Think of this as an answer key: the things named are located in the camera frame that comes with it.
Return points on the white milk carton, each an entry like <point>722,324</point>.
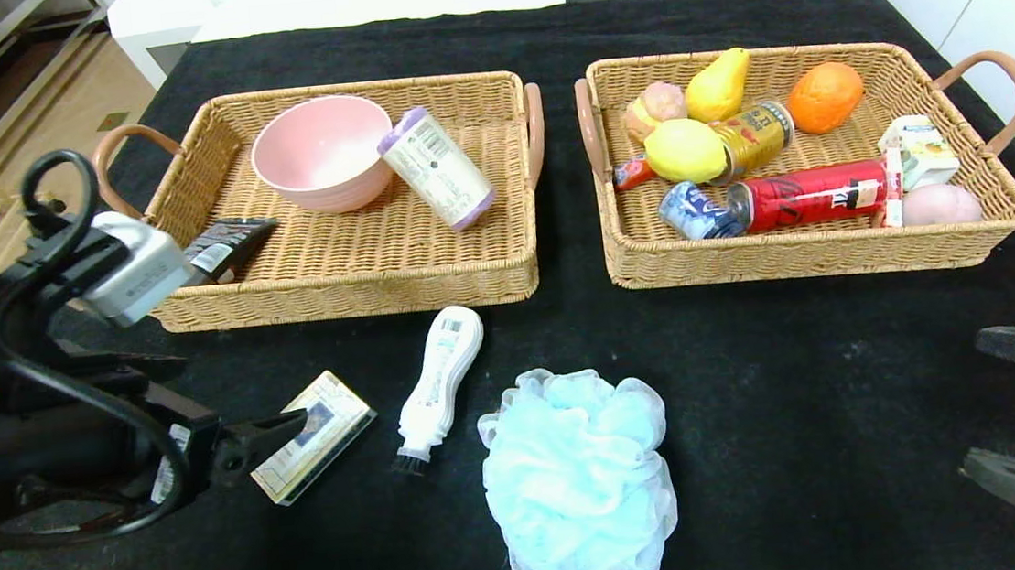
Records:
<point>918,150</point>

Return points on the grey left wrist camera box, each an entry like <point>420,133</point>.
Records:
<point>138,267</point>

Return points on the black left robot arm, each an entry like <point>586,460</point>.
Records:
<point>26,456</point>

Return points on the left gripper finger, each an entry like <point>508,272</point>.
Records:
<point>250,443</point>

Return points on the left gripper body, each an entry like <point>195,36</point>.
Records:
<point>180,453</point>

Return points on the gold drink can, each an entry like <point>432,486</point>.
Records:
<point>756,136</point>

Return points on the yellow pear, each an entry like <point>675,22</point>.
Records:
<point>718,85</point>

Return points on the red soda can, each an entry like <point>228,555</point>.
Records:
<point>808,196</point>

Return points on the orange fruit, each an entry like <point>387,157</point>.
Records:
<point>825,96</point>

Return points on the white cabinet doors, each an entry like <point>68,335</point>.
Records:
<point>997,3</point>

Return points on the pink beige bun toy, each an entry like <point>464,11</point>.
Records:
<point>659,102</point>

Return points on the pale pink egg toy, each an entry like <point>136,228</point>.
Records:
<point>940,204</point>

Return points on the dark table cloth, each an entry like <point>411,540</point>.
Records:
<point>754,374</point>

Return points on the white desk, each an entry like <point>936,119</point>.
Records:
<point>308,4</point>

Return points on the pink bowl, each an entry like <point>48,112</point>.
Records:
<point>317,155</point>

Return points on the red blue candy stick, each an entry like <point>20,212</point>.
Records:
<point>631,173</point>

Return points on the gold framed card deck box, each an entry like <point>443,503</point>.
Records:
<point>328,438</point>

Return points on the light blue bath loofah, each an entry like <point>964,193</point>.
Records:
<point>575,481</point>

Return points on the white bottle with brush tip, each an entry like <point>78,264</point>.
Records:
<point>438,383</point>

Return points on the purple garbage bag roll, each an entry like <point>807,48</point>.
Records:
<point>438,170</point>

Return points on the blue soda can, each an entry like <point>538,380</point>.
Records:
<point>694,212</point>

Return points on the black cosmetic tube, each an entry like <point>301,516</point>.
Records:
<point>229,250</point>

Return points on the yellow lemon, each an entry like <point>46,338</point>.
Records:
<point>684,152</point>

